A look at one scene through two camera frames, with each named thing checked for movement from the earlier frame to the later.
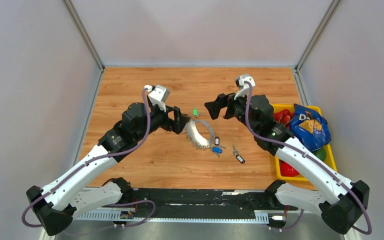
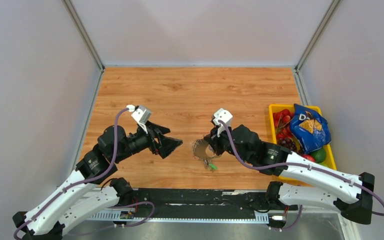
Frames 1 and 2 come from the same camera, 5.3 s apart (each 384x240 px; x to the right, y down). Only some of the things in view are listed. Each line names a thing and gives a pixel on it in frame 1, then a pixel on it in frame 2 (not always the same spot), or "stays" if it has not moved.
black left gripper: (179, 120) → (166, 145)
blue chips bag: (308, 127) stays
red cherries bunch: (283, 117) stays
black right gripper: (222, 101) → (214, 141)
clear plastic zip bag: (195, 137) → (198, 149)
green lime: (321, 153) stays
